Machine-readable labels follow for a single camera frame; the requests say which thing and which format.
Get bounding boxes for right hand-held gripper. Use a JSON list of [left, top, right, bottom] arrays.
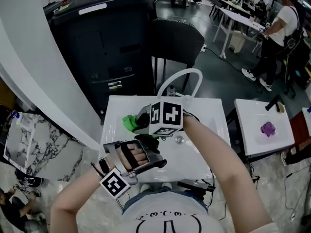
[[134, 101, 184, 138]]

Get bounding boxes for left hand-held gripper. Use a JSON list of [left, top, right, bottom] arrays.
[[90, 139, 169, 200]]

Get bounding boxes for green cloth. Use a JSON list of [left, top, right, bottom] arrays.
[[121, 115, 161, 141]]

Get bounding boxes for person's left forearm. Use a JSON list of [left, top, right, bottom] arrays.
[[50, 171, 115, 233]]

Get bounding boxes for person's right forearm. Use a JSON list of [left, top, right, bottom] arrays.
[[182, 115, 273, 233]]

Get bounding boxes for purple cloth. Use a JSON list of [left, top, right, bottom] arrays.
[[260, 121, 276, 137]]

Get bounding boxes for person's left hand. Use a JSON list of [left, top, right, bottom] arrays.
[[125, 143, 150, 166]]

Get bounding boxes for person's blue jeans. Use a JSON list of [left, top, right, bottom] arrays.
[[122, 185, 209, 215]]

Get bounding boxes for large white sink basin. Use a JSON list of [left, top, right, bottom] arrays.
[[100, 95, 231, 183]]

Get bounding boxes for person's white printed shirt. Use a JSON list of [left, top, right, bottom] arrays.
[[120, 192, 280, 233]]

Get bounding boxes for white curved faucet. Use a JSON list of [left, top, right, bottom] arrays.
[[156, 68, 204, 104]]

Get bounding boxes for marble pattern cabinet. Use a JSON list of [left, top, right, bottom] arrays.
[[3, 112, 86, 182]]

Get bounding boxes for black battery pack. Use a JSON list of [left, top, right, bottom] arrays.
[[176, 178, 216, 193]]

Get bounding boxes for black round device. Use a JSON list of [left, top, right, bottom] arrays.
[[15, 171, 44, 188]]

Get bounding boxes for dark grey machine cabinet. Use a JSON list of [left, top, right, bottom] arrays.
[[43, 0, 158, 121]]

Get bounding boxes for dark grey chair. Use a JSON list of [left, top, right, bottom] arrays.
[[151, 18, 205, 92]]

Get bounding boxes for white waste bin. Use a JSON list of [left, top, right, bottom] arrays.
[[229, 30, 246, 53]]

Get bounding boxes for white long table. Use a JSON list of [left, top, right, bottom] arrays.
[[212, 7, 267, 58]]

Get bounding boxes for brown wooden cabinet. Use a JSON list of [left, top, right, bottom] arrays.
[[290, 112, 311, 155]]

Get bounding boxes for black power cable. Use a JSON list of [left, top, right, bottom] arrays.
[[206, 47, 243, 73]]

